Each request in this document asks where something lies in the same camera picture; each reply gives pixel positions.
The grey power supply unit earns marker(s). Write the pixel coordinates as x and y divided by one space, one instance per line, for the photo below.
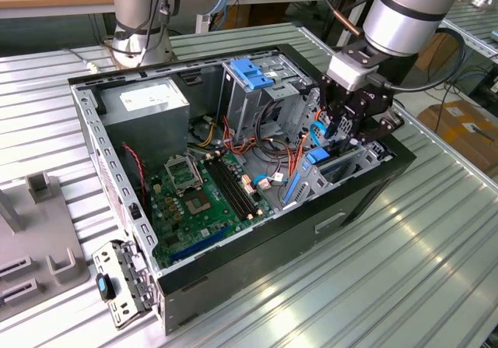
148 130

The cardboard box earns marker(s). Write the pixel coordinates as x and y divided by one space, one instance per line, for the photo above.
459 130

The CPU socket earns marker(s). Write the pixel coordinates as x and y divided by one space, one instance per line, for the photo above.
197 203

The metal optical drive cage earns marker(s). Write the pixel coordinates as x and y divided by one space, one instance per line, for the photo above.
241 106

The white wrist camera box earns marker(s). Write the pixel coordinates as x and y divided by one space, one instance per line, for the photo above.
348 71

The black open PC case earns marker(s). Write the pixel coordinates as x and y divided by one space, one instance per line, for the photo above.
272 254

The blue expansion slot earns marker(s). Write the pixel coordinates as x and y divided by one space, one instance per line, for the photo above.
200 245

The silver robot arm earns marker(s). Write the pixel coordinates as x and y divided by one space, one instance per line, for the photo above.
408 21

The metal card retention bracket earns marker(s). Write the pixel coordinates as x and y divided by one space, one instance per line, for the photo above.
107 256

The black case fan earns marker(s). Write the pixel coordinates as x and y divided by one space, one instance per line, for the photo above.
132 169

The green motherboard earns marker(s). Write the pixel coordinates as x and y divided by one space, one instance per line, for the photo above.
218 215

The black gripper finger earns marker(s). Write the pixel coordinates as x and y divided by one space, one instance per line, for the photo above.
330 95
389 124

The grey parts rack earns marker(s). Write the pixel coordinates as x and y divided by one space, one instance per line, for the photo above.
43 227

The metal slat side table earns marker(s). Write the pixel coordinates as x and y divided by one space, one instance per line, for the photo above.
482 32

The blue drive cage latch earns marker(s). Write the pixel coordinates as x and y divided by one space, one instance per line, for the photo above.
249 73

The metal disk bay cage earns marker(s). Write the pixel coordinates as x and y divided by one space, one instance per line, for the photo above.
309 186

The black RAM slot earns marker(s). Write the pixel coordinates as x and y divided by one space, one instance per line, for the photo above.
236 187
240 184
230 189
225 192

